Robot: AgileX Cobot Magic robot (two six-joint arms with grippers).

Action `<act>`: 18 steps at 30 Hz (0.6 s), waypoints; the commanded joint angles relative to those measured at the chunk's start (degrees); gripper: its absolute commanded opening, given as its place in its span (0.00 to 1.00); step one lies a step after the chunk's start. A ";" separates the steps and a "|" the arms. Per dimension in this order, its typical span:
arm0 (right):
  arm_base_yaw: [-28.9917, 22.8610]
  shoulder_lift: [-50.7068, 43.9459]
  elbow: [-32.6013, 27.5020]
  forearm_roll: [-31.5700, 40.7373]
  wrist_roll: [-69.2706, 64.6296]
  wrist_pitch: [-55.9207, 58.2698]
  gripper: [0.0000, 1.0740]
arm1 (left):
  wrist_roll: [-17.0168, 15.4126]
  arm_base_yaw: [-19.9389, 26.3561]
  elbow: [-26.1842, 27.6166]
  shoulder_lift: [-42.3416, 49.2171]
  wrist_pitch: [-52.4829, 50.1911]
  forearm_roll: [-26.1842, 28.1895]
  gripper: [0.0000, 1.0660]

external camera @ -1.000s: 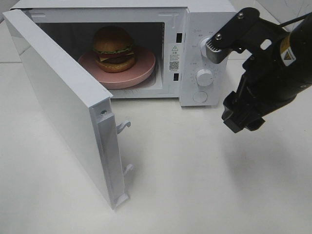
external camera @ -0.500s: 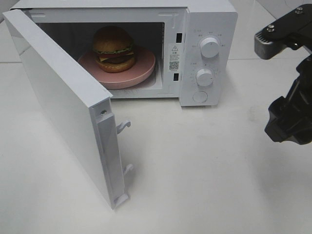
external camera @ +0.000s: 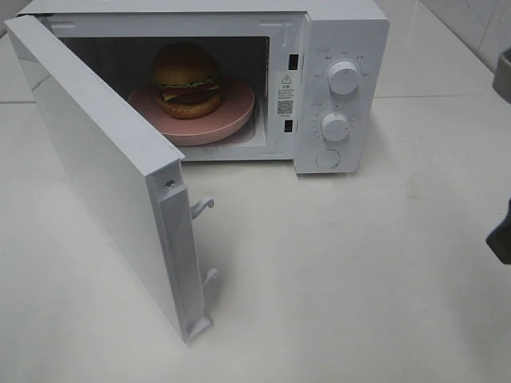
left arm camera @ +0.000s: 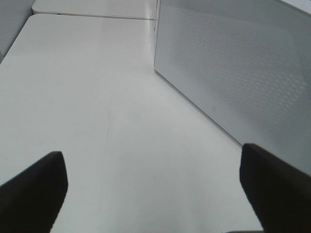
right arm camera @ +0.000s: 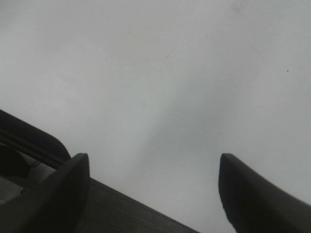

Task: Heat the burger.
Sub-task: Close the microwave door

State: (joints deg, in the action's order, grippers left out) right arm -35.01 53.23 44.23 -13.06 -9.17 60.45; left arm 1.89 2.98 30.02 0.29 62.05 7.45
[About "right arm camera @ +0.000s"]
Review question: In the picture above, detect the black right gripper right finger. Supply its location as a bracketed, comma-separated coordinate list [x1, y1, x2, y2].
[218, 153, 311, 233]

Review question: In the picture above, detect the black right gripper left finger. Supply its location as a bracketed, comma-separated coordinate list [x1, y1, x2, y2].
[0, 153, 90, 233]

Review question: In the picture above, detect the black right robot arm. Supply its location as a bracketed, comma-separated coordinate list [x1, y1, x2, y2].
[0, 111, 311, 233]

